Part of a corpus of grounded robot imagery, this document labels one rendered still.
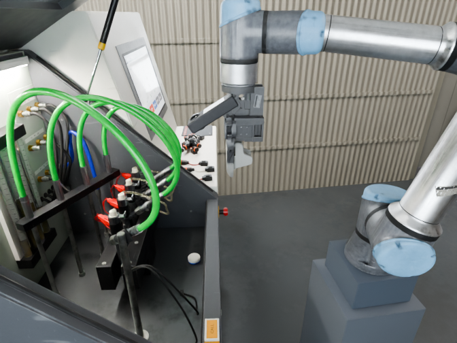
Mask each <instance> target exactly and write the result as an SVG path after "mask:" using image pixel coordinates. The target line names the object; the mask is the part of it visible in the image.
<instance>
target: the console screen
mask: <svg viewBox="0 0 457 343"><path fill-rule="evenodd" d="M115 47H116V50H117V53H118V56H119V57H120V61H121V63H122V66H123V68H124V71H125V74H126V76H127V79H128V81H129V84H130V86H131V90H132V92H133V94H134V97H135V100H136V102H137V105H140V106H143V107H145V108H147V109H149V110H151V111H152V112H154V113H155V114H157V115H158V116H160V117H161V118H163V117H164V115H165V113H166V111H167V108H168V107H167V104H166V101H165V98H164V95H163V92H162V89H161V87H160V84H159V81H158V78H157V75H156V72H155V69H154V66H153V63H152V59H151V57H150V53H149V51H148V48H147V46H146V42H145V39H144V37H141V38H139V39H135V40H133V41H130V42H127V43H123V44H120V45H117V46H115ZM145 126H146V129H147V131H148V134H149V136H150V139H151V141H152V140H153V138H154V136H155V132H153V130H151V128H149V127H148V126H147V125H146V124H145Z"/></svg>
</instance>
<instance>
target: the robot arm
mask: <svg viewBox="0 0 457 343"><path fill-rule="evenodd" d="M219 28H220V81H221V83H222V92H224V93H228V94H227V95H226V96H224V97H223V98H221V99H219V100H218V101H217V102H215V103H213V104H211V105H210V106H209V107H207V108H205V109H204V110H202V111H201V112H199V113H198V114H193V115H192V116H191V117H190V119H189V120H188V125H187V126H188V128H189V129H190V131H191V132H192V133H196V132H198V131H201V130H203V129H204V128H205V127H206V126H208V125H209V124H211V123H212V122H214V121H215V120H217V119H219V118H220V117H221V116H223V117H224V139H225V140H226V171H227V172H228V174H229V176H230V177H233V170H234V169H237V168H239V167H244V166H247V165H251V164H252V162H253V158H252V157H251V154H252V153H251V151H250V150H248V149H247V148H244V147H243V144H242V141H245V142H263V130H264V123H265V122H264V117H263V105H264V91H265V88H264V87H263V85H262V84H255V83H256V82H257V77H258V54H300V55H301V56H305V55H306V54H318V53H319V52H331V53H337V54H347V55H353V56H364V57H370V58H376V59H387V60H393V61H403V62H409V63H420V64H426V65H429V66H430V68H431V69H432V70H435V71H444V72H448V73H451V74H455V75H457V22H448V23H446V24H445V25H443V26H436V25H429V24H416V23H409V22H396V21H389V20H376V19H369V18H357V17H349V16H337V15H330V14H325V13H324V12H322V11H313V10H279V11H269V10H268V11H267V10H261V6H260V1H259V0H224V1H223V2H222V3H221V6H220V25H219ZM240 95H243V97H239V96H240ZM456 200H457V112H456V113H455V115H454V117H453V118H452V120H451V121H450V123H449V125H448V126H447V128H446V129H445V131H444V132H443V134H442V136H441V137H440V139H439V141H438V142H437V144H436V145H435V147H434V148H433V150H432V152H431V153H430V154H429V156H428V158H427V160H426V161H425V163H424V164H423V166H422V167H421V169H420V171H419V172H418V174H417V176H416V177H415V178H414V180H413V182H412V183H411V185H410V186H409V188H408V189H407V191H406V190H404V189H402V188H399V187H397V186H391V185H387V184H372V185H370V186H368V187H366V188H365V190H364V193H363V195H362V201H361V205H360V210H359V214H358V220H357V223H356V228H355V231H354V232H353V234H352V236H351V237H350V238H349V239H348V240H347V242H346V244H345V249H344V254H345V257H346V259H347V260H348V261H349V262H350V263H351V264H352V265H353V266H354V267H356V268H357V269H359V270H361V271H363V272H365V273H368V274H372V275H376V276H387V275H391V274H392V275H394V276H400V277H410V276H418V275H420V274H423V273H425V272H427V271H428V270H430V269H431V268H432V267H433V265H434V264H435V261H436V256H435V250H434V249H433V245H434V244H435V242H436V241H437V240H438V239H439V237H440V236H441V234H442V232H443V230H442V228H441V225H440V222H441V220H442V219H443V217H444V216H445V215H446V214H447V212H448V211H449V209H450V208H451V207H452V206H453V204H454V202H455V201H456Z"/></svg>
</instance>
